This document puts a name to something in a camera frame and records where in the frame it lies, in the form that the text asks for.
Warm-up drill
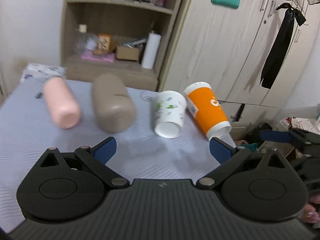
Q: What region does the pink flat box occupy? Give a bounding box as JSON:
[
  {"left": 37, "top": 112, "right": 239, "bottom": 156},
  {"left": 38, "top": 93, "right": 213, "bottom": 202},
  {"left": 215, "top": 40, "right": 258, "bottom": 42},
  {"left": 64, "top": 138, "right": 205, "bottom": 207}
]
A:
[{"left": 80, "top": 50, "right": 115, "bottom": 63}]

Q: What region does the taupe tumbler bottle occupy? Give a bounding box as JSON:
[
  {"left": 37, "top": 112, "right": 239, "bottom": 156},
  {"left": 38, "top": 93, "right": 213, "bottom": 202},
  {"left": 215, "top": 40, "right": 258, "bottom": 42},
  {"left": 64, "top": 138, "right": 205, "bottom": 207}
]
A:
[{"left": 92, "top": 73, "right": 137, "bottom": 134}]

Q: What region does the small cardboard box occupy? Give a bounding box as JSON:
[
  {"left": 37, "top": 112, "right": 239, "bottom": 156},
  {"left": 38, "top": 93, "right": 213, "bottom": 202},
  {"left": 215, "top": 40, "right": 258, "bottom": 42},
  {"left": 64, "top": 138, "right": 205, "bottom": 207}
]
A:
[{"left": 116, "top": 46, "right": 140, "bottom": 61}]

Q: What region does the white floral paper cup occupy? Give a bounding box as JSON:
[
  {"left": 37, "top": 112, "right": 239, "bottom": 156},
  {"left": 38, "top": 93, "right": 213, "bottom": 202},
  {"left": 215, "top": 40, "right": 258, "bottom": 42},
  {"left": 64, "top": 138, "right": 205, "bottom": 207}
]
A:
[{"left": 154, "top": 90, "right": 187, "bottom": 139}]

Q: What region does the purple white tissue pack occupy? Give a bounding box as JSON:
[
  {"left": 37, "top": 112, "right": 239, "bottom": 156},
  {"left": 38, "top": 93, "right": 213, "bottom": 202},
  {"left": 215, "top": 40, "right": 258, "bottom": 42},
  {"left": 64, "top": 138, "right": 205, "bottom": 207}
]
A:
[{"left": 20, "top": 63, "right": 66, "bottom": 83}]

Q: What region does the white paper towel roll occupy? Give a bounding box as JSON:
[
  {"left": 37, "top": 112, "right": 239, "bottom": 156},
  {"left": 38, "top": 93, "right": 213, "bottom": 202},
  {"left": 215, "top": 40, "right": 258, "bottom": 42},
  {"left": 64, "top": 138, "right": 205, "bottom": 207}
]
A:
[{"left": 141, "top": 33, "right": 162, "bottom": 69}]

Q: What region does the light blue table cloth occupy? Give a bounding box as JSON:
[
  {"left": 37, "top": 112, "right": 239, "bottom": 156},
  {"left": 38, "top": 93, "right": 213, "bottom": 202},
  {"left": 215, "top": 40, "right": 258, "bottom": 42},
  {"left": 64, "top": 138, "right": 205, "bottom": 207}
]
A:
[{"left": 0, "top": 78, "right": 237, "bottom": 234}]

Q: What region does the black hanging ribbon tie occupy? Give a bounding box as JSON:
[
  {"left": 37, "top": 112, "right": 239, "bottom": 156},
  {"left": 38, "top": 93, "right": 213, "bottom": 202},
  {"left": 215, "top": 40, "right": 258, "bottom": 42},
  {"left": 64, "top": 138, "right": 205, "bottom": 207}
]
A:
[{"left": 260, "top": 3, "right": 306, "bottom": 89}]

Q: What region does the wooden open shelf unit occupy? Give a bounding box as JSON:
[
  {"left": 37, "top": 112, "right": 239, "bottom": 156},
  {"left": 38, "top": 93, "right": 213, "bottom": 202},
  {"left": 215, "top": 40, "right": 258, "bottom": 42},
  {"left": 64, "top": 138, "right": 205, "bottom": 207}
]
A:
[{"left": 60, "top": 0, "right": 183, "bottom": 91}]

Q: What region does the orange Coco paper cup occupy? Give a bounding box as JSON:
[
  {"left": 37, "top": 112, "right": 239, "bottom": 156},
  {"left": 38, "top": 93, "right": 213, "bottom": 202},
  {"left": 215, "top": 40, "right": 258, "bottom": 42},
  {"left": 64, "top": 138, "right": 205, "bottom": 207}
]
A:
[{"left": 183, "top": 81, "right": 232, "bottom": 140}]

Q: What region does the clear bottle beige cap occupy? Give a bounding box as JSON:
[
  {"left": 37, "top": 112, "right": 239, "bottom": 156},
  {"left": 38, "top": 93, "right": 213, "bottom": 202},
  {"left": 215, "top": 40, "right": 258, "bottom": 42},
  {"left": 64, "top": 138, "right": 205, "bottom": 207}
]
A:
[{"left": 74, "top": 24, "right": 87, "bottom": 55}]

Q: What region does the orange printed small box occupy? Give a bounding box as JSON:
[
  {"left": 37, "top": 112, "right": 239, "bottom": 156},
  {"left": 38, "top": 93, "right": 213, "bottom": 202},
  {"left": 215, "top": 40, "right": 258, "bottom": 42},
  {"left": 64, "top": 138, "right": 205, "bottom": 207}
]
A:
[{"left": 98, "top": 34, "right": 112, "bottom": 51}]

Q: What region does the pink tumbler bottle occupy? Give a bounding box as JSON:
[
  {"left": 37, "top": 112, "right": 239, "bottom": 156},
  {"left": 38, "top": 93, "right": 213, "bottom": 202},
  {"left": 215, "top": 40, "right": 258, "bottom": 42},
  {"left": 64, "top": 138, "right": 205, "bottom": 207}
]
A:
[{"left": 43, "top": 77, "right": 81, "bottom": 129}]

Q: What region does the light wood wardrobe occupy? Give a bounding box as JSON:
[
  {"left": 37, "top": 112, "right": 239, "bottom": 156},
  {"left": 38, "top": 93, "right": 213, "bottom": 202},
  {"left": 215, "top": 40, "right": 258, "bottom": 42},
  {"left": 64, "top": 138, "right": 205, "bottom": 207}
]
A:
[{"left": 159, "top": 0, "right": 319, "bottom": 132}]

